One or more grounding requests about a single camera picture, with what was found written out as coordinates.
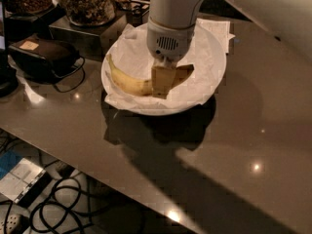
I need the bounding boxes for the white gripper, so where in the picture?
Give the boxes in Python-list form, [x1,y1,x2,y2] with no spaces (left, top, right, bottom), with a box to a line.
[147,18,195,98]

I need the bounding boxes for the yellow banana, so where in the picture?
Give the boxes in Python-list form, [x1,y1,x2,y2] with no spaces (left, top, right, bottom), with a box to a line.
[105,53,195,98]

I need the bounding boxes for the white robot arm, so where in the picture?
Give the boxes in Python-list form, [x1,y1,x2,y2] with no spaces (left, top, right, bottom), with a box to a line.
[147,0,312,98]

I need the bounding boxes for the white bowl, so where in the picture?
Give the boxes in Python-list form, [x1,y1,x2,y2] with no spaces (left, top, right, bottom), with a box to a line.
[100,19,227,117]

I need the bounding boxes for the white crumpled paper liner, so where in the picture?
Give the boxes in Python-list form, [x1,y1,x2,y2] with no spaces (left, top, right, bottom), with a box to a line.
[102,22,219,112]

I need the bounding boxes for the white paper sheet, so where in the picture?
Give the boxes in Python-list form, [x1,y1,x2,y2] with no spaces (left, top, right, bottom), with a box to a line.
[197,19,235,54]

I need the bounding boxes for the dark metal stand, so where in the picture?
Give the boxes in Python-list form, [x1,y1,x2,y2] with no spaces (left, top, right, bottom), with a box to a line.
[50,0,149,61]

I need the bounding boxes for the glass jar of granola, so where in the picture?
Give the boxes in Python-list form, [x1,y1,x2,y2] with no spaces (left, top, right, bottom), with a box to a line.
[60,0,116,26]

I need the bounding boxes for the black device with label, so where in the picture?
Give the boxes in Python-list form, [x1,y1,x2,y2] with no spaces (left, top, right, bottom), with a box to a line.
[9,34,81,84]

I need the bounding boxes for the black monitor base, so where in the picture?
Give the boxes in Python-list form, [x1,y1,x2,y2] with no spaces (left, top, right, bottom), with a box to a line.
[0,0,19,98]

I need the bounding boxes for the blue and white box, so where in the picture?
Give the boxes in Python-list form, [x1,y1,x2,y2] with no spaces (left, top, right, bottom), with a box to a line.
[0,150,50,208]

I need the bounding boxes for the grey power strip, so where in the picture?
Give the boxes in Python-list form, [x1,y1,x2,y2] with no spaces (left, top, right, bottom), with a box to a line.
[0,214,29,234]

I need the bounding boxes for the black device cable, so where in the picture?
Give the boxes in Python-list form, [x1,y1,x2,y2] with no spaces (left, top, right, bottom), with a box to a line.
[48,56,87,94]

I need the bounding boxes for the black floor cables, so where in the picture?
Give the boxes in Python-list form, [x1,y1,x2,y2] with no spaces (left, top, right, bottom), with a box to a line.
[0,130,108,234]

